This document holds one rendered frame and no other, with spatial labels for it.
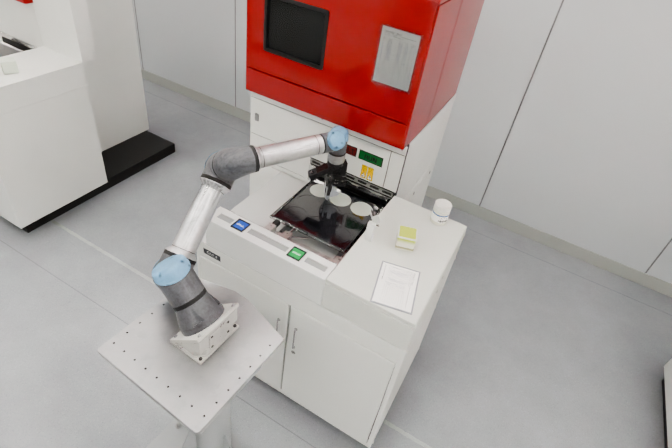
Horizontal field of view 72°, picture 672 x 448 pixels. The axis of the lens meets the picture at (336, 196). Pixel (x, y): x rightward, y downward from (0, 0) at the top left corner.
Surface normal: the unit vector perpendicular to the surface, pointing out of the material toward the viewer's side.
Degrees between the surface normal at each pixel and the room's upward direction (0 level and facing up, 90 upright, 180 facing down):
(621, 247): 90
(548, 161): 90
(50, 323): 0
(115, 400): 0
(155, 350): 0
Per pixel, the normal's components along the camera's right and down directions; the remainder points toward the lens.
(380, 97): -0.48, 0.48
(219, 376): 0.13, -0.79
